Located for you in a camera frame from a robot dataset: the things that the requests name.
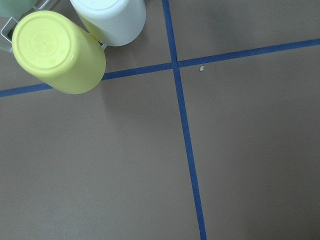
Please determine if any white upside-down cup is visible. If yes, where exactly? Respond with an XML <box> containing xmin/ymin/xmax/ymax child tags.
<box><xmin>70</xmin><ymin>0</ymin><xmax>147</xmax><ymax>47</ymax></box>

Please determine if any yellow upside-down cup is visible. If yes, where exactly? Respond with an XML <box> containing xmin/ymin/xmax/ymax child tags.
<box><xmin>12</xmin><ymin>10</ymin><xmax>106</xmax><ymax>95</ymax></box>

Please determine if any green upside-down cup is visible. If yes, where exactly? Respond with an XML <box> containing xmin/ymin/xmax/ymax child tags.
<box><xmin>0</xmin><ymin>0</ymin><xmax>38</xmax><ymax>17</ymax></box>

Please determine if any white wire cup rack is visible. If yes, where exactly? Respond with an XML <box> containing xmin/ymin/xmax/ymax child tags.
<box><xmin>0</xmin><ymin>0</ymin><xmax>108</xmax><ymax>52</ymax></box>

